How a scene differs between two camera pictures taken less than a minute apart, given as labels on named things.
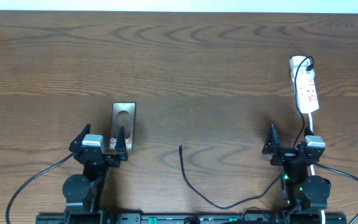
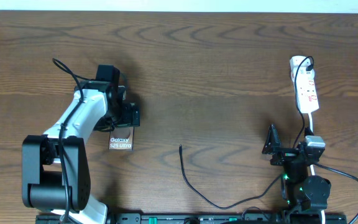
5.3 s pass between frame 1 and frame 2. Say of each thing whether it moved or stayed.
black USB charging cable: stayed
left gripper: moved
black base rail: stayed
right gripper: stayed
